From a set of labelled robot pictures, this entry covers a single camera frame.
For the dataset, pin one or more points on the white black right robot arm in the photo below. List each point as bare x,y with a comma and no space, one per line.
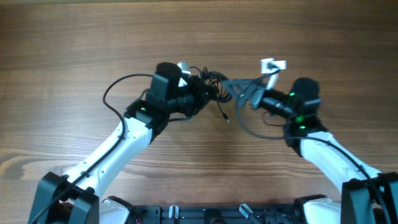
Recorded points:
367,194

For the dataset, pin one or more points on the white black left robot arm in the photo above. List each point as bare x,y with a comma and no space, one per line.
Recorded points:
77,195

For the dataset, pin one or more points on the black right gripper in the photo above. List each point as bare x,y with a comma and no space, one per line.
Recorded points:
256,97

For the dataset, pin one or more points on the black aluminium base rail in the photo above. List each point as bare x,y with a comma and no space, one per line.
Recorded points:
272,213

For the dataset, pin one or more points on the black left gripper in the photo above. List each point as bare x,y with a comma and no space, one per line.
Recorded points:
199,90

